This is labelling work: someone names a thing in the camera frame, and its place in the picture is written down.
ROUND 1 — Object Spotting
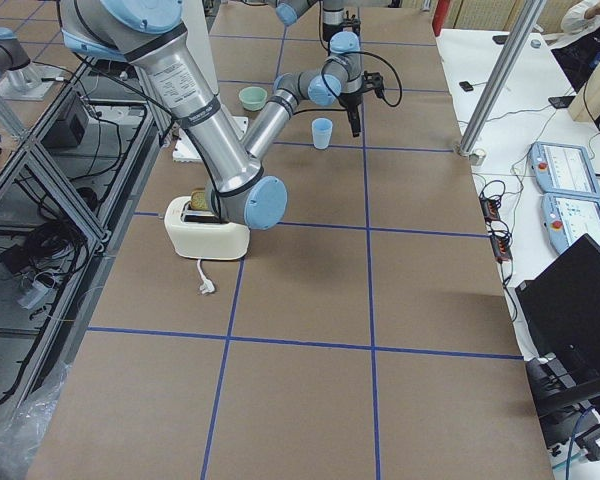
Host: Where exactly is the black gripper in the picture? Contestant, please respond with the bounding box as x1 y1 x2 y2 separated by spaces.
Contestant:
338 92 363 137
321 22 343 43

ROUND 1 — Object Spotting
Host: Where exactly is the light blue cup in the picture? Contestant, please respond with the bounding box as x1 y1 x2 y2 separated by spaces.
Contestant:
311 118 333 150

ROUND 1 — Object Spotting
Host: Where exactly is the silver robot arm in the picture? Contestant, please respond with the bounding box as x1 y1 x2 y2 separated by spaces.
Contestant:
242 0 345 42
59 1 362 230

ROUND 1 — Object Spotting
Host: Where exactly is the green plastic bowl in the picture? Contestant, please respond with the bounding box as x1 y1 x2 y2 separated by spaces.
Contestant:
238 86 268 112

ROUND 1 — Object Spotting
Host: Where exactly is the small black box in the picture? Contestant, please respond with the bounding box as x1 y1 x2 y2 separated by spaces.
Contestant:
459 81 474 92

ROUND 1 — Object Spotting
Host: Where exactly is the brown toast slice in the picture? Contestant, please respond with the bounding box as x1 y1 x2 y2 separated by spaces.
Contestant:
189 188 211 212

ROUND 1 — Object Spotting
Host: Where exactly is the cream white toaster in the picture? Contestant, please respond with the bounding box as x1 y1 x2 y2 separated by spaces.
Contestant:
164 195 250 260

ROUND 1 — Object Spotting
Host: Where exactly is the black phone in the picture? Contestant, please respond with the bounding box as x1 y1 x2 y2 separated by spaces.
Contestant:
548 95 575 110

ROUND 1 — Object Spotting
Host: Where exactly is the teach pendant far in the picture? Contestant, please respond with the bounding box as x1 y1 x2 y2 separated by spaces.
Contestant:
528 142 600 199

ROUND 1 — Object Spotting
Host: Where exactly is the teach pendant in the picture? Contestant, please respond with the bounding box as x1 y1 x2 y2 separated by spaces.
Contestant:
541 193 600 254
528 142 600 199

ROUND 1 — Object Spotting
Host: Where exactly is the white power plug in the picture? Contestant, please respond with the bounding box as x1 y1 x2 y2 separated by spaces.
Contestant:
196 259 216 296

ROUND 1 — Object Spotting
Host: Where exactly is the teach pendant near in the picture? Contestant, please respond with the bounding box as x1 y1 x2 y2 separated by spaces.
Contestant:
541 193 600 254

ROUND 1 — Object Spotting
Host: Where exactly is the black laptop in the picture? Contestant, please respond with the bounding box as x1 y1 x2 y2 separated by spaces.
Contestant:
515 234 600 373

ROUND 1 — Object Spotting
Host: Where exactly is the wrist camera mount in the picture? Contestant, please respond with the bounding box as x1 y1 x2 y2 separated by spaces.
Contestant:
340 10 361 36
361 71 385 100

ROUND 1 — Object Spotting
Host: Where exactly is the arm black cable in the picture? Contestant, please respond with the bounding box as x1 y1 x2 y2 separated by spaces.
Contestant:
319 49 403 108

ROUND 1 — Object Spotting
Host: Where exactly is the aluminium frame post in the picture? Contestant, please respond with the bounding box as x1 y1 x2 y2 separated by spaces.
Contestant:
457 0 547 157

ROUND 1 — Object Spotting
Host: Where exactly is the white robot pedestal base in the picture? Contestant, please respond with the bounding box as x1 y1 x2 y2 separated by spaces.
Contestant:
173 1 248 163

